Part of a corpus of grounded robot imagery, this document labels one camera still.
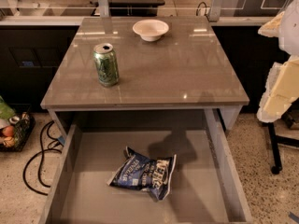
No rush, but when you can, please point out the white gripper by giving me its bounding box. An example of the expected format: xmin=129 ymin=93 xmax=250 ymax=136
xmin=256 ymin=11 xmax=299 ymax=123

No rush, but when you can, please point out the blue chip bag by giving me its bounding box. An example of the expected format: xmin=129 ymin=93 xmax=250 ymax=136
xmin=107 ymin=147 xmax=177 ymax=201

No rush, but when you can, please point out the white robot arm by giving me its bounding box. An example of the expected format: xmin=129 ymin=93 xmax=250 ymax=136
xmin=257 ymin=0 xmax=299 ymax=123

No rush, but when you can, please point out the grey counter cabinet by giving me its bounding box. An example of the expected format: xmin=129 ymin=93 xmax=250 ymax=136
xmin=41 ymin=17 xmax=249 ymax=127

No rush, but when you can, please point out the open grey drawer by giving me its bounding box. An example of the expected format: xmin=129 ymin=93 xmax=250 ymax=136
xmin=38 ymin=109 xmax=252 ymax=224

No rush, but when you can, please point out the green bag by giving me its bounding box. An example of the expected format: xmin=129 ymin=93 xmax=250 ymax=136
xmin=0 ymin=96 xmax=15 ymax=119

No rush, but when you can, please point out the white bowl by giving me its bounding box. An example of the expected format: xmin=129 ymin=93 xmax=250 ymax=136
xmin=133 ymin=20 xmax=169 ymax=42

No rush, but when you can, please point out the green soda can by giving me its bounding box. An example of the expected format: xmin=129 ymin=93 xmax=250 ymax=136
xmin=93 ymin=43 xmax=119 ymax=87

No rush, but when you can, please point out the orange fruit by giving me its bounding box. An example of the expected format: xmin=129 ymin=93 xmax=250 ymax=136
xmin=2 ymin=126 xmax=14 ymax=136

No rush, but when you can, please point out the black floor cable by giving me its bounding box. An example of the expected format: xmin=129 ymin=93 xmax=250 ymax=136
xmin=21 ymin=119 xmax=64 ymax=197

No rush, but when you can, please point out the black wire basket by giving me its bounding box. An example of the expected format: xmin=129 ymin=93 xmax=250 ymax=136
xmin=0 ymin=116 xmax=35 ymax=152

